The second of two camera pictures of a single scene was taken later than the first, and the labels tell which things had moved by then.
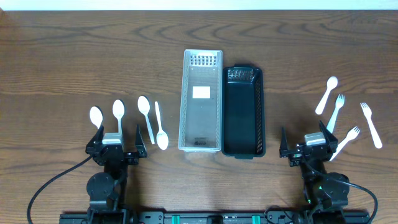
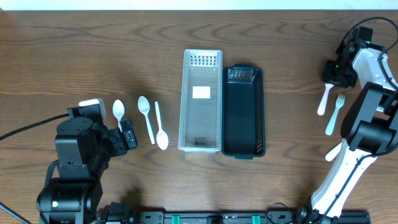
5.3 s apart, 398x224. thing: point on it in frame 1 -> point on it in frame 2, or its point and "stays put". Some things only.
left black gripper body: x=115 y=154 -> x=126 y=137
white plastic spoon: x=331 y=83 stays put
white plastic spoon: x=161 y=137 stays put
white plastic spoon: x=143 y=106 stays put
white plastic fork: x=339 y=103 stays put
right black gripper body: x=310 y=154 -> x=337 y=76
